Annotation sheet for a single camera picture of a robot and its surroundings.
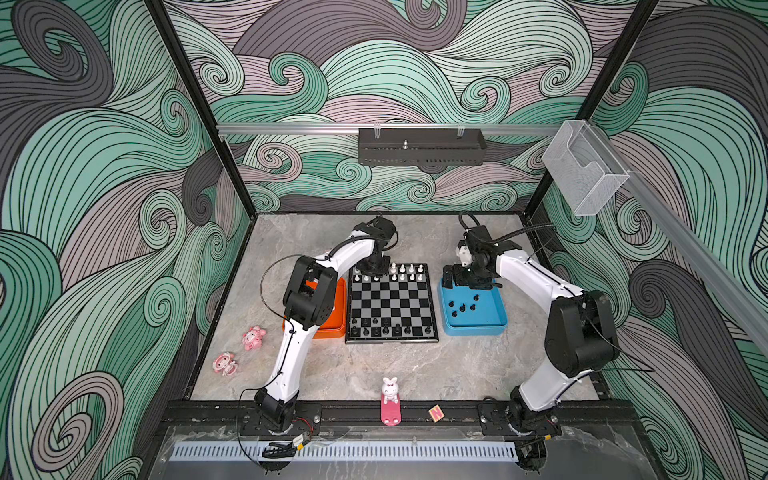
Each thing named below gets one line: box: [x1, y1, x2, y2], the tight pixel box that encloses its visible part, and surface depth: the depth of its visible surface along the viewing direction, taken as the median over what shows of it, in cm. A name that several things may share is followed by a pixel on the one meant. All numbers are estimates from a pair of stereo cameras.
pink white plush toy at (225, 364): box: [212, 352, 238, 376], surface depth 81 cm
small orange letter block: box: [428, 404, 445, 422], surface depth 75 cm
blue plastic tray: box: [438, 278, 508, 336], surface depth 94 cm
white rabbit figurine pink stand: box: [381, 377, 401, 426], surface depth 74 cm
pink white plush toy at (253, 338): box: [242, 326, 267, 351], surface depth 85 cm
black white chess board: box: [345, 263, 439, 344], surface depth 94 cm
